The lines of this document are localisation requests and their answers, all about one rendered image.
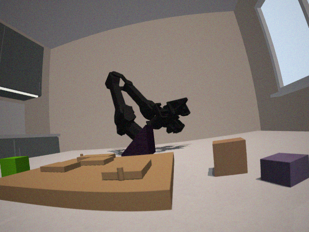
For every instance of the tan puzzle board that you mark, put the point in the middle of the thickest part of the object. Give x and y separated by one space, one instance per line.
101 182

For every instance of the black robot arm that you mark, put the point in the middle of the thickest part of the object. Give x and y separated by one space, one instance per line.
124 115

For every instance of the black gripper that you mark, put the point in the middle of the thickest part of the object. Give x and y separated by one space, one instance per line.
172 110

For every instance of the brown block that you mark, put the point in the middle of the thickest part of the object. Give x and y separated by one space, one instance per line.
230 157

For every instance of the green block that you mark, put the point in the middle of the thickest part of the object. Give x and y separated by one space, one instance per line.
14 165

